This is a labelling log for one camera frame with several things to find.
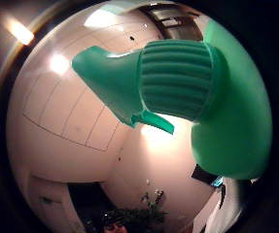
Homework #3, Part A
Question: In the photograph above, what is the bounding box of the green squeeze bottle with cap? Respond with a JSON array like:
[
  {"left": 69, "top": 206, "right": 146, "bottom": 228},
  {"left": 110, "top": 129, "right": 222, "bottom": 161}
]
[{"left": 71, "top": 18, "right": 273, "bottom": 181}]

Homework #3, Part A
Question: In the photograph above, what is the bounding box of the black monitor screen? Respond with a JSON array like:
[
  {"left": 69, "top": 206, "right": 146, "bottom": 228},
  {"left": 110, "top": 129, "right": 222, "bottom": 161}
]
[{"left": 191, "top": 164, "right": 225, "bottom": 188}]

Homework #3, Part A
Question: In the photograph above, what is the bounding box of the round ceiling light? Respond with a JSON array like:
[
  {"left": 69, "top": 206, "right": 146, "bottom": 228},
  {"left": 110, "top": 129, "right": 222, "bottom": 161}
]
[{"left": 49, "top": 52, "right": 71, "bottom": 76}]

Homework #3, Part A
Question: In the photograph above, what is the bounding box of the rectangular ceiling light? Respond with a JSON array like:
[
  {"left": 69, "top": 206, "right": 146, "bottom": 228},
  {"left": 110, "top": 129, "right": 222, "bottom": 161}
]
[{"left": 84, "top": 9, "right": 120, "bottom": 29}]

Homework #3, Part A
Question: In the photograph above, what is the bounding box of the metal ceiling duct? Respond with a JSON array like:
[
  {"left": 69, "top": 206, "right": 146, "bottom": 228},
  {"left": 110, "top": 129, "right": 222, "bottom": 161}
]
[{"left": 142, "top": 3, "right": 204, "bottom": 42}]

